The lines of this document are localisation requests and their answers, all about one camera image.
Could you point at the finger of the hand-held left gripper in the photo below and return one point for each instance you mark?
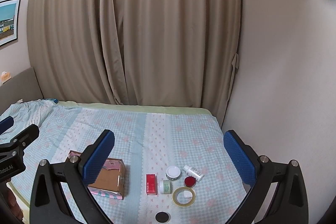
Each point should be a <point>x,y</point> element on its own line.
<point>6,123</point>
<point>26,134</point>

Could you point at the white jar black lid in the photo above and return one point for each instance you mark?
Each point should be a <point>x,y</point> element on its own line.
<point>162,217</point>

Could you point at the pale green mattress pad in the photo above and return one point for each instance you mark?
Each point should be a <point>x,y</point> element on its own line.
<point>131,107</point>

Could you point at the red round jar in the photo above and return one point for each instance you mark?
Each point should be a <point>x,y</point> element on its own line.
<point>190,181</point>

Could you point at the yellow tape roll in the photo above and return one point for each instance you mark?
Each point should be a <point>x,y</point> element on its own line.
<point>175,197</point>

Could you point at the grey bed headboard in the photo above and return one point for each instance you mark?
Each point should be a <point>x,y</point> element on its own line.
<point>23,87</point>

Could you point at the white pill bottle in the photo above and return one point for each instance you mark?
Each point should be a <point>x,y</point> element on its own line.
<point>194,172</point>

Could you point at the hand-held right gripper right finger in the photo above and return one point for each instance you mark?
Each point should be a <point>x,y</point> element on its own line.
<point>239,158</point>

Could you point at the small white cap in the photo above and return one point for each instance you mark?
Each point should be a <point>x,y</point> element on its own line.
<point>187,194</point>

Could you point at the patterned cardboard box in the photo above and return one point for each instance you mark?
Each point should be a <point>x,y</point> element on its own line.
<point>107,178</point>

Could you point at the red carton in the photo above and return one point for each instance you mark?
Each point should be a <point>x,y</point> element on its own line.
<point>151,184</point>

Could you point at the framed wall picture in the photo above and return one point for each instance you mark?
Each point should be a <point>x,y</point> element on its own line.
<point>9,22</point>

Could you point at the checked floral bedsheet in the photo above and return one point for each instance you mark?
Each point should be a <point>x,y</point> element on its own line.
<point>157,134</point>

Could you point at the person's left hand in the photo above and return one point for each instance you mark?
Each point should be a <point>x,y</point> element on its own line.
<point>13,200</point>

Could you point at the green label white lid jar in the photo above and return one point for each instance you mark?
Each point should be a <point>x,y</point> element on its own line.
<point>173,172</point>

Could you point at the pale green jar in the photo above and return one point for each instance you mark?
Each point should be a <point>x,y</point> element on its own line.
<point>166,186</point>

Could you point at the crumpled checked blanket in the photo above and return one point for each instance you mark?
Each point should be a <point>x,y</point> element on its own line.
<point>29,111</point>

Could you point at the beige curtain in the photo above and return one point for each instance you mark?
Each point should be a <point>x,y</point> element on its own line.
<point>157,29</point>

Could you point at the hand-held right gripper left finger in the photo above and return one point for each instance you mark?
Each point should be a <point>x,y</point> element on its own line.
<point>99,155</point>

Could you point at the orange tissue box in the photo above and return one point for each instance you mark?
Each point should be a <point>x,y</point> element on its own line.
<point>5,77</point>

